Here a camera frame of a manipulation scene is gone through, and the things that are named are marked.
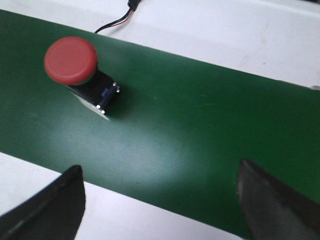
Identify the green conveyor belt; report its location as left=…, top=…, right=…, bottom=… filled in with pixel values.
left=0, top=10, right=320, bottom=237

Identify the red mushroom push button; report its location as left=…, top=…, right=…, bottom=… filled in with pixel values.
left=44, top=36, right=120, bottom=120

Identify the red and black cable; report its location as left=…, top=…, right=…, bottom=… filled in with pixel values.
left=94, top=0, right=142, bottom=34

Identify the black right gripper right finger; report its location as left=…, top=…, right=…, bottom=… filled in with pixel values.
left=237, top=159, right=320, bottom=240

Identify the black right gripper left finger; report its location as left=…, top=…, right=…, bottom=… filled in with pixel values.
left=0, top=165, right=86, bottom=240

